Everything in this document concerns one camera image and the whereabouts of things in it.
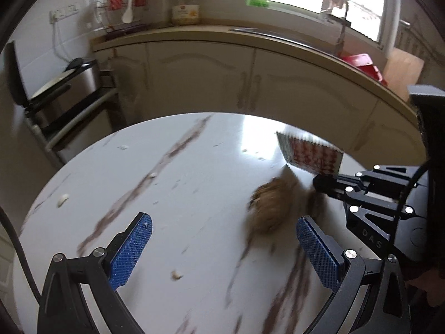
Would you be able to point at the wooden cutting board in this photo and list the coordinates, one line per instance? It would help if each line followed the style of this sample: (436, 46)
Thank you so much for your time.
(405, 73)

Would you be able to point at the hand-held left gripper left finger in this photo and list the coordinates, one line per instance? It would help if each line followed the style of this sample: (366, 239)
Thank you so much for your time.
(134, 250)

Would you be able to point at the red plastic basin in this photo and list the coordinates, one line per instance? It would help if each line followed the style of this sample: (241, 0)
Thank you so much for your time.
(361, 62)

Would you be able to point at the brown round pastry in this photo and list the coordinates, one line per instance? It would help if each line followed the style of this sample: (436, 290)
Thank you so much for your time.
(274, 205)

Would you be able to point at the red white printed snack packet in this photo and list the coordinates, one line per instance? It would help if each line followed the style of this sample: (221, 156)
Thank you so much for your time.
(313, 155)

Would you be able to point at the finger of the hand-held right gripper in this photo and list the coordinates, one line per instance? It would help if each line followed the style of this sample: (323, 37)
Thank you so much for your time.
(379, 219)
(375, 181)

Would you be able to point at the red utensil holder rack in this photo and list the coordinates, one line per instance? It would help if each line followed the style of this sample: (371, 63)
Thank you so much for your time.
(116, 0)

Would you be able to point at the stainless steel sink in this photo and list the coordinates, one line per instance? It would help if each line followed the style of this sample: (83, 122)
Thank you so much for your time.
(271, 34)

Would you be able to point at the metal sink faucet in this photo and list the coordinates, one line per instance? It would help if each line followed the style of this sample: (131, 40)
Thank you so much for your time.
(342, 34)

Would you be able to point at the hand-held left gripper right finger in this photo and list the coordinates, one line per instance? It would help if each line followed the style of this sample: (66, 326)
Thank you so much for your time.
(316, 250)

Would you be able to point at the white rice spoon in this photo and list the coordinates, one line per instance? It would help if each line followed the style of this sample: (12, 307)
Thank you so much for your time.
(128, 15)

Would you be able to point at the glass storage jar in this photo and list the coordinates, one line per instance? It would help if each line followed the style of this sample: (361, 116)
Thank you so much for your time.
(186, 12)

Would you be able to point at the white wall socket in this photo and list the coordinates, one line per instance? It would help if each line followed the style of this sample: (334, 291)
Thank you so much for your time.
(64, 12)

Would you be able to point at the person's right hand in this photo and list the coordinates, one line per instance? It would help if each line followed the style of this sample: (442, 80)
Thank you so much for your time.
(422, 280)

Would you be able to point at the cream kitchen counter cabinets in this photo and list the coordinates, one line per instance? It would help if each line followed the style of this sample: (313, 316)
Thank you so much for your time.
(208, 76)

